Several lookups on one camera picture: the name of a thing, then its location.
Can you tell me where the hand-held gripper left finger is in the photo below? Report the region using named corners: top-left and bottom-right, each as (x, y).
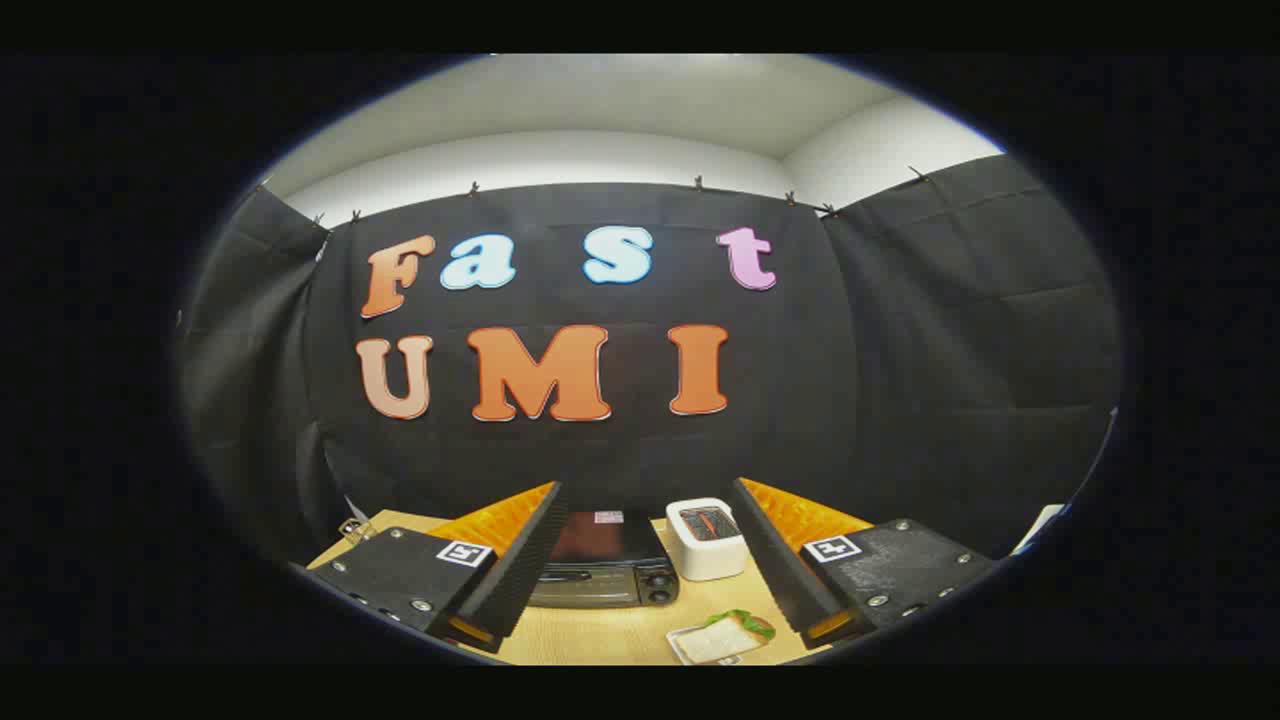
top-left (290, 481), bottom-right (569, 656)

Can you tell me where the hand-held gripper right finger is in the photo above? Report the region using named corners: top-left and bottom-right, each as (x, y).
top-left (728, 477), bottom-right (1001, 651)

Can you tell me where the sandwich with lettuce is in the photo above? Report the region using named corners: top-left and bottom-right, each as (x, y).
top-left (680, 610), bottom-right (777, 661)

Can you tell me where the black toaster oven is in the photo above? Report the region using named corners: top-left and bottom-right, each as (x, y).
top-left (528, 510), bottom-right (681, 609)

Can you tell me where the white pop-up toaster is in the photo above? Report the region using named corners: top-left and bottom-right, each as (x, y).
top-left (666, 497), bottom-right (749, 582)

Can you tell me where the white rectangular tray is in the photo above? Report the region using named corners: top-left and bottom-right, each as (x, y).
top-left (666, 625), bottom-right (771, 667)

